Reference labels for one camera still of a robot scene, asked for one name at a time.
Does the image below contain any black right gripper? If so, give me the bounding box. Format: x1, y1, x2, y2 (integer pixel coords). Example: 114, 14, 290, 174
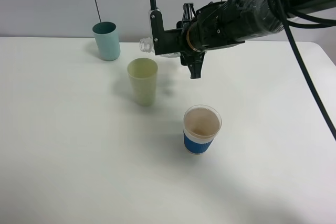
176, 1, 245, 79

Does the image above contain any clear bottle with green label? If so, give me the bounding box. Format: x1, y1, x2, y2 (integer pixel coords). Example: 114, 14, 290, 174
139, 37, 181, 58

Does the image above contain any pale green plastic cup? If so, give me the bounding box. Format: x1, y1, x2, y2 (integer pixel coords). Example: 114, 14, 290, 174
127, 58, 158, 106

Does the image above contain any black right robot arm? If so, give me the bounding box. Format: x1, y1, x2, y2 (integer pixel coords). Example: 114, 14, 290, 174
181, 0, 335, 79

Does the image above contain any cup with blue sleeve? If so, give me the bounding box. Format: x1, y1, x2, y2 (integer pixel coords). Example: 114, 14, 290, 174
183, 104, 222, 155

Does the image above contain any teal plastic cup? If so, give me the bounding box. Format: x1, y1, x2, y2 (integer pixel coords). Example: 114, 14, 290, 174
92, 22, 120, 61

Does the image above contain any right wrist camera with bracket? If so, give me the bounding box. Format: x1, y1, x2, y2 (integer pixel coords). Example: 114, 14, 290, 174
149, 9, 184, 55

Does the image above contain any black right camera cable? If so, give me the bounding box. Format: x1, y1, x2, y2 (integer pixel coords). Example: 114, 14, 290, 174
149, 0, 336, 142

